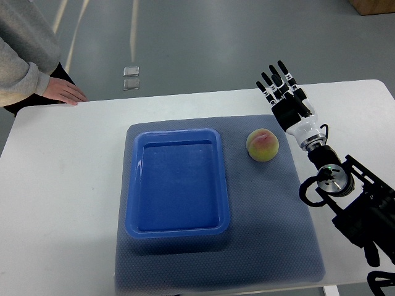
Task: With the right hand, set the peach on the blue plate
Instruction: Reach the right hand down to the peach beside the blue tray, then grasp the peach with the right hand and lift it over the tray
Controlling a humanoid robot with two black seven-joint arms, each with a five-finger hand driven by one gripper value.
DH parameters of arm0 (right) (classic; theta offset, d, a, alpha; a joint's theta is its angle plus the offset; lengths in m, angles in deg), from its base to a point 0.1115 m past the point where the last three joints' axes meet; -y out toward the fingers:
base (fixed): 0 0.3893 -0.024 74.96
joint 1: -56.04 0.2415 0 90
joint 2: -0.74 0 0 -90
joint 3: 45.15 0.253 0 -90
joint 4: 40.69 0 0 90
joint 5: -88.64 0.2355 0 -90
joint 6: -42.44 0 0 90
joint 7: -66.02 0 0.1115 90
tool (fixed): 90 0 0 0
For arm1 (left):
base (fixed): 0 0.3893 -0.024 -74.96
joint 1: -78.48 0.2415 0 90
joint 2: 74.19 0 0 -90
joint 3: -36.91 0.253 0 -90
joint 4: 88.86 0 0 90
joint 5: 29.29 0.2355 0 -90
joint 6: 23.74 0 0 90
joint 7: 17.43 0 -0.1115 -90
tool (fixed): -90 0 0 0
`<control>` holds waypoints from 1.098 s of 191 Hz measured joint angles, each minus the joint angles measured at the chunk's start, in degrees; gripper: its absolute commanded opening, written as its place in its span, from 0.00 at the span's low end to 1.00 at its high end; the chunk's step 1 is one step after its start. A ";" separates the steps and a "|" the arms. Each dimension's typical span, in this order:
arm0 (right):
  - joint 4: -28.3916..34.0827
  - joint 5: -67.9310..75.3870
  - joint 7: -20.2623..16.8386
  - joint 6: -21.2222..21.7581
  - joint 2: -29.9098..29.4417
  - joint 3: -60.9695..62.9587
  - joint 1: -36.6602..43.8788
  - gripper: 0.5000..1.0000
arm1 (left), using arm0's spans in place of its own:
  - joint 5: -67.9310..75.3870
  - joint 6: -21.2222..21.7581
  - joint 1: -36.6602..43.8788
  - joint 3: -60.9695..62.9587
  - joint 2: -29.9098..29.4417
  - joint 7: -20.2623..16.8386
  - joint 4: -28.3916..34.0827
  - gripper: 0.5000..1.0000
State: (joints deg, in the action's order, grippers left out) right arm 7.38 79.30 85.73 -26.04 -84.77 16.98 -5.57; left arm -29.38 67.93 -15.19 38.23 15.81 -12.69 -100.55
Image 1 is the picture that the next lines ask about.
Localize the grey sweatshirt forearm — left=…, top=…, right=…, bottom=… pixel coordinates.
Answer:
left=1, top=1, right=60, bottom=107

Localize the upper metal floor plate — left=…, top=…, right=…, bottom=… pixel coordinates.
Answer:
left=123, top=66, right=139, bottom=77

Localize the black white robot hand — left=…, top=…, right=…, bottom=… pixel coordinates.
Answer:
left=256, top=60, right=328, bottom=152

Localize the yellow red peach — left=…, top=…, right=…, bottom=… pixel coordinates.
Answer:
left=246, top=128, right=279, bottom=162

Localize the grey blue textured mat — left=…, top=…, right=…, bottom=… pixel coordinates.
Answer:
left=114, top=115, right=325, bottom=295

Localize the person's bare hand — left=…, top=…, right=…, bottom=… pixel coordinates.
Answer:
left=43, top=78, right=88, bottom=105

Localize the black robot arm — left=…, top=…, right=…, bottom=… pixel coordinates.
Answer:
left=302, top=142, right=394, bottom=295

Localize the brown cardboard box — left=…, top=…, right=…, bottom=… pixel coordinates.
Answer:
left=349, top=0, right=395, bottom=16

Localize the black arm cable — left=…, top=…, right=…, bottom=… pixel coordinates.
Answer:
left=298, top=175, right=333, bottom=208

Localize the blue plastic tray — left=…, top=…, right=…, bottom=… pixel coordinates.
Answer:
left=125, top=128, right=230, bottom=239

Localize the metal floor plate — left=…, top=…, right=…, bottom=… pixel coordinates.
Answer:
left=123, top=78, right=140, bottom=91
left=123, top=66, right=139, bottom=77

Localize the lower metal floor plate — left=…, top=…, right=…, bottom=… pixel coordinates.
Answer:
left=123, top=78, right=140, bottom=91

